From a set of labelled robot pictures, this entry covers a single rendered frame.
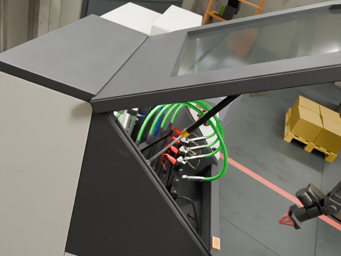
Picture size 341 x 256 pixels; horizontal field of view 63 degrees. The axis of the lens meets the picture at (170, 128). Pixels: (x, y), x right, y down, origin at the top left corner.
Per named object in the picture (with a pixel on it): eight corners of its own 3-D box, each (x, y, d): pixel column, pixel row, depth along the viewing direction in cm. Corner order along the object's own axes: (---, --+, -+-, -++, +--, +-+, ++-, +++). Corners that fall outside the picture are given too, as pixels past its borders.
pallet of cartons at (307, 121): (286, 112, 539) (298, 93, 517) (331, 135, 516) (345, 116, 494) (276, 135, 440) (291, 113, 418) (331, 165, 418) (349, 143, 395)
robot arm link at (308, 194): (338, 212, 112) (338, 200, 119) (320, 189, 112) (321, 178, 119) (310, 221, 119) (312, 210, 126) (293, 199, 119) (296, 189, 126)
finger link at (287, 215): (273, 219, 130) (291, 213, 124) (276, 211, 136) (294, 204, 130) (282, 231, 130) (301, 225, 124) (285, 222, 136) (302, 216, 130)
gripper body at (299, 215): (288, 218, 123) (303, 212, 119) (291, 204, 131) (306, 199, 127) (297, 229, 123) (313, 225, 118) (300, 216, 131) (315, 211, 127)
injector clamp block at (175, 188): (168, 216, 134) (178, 194, 126) (148, 209, 134) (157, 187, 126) (176, 170, 163) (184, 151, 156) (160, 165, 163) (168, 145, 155)
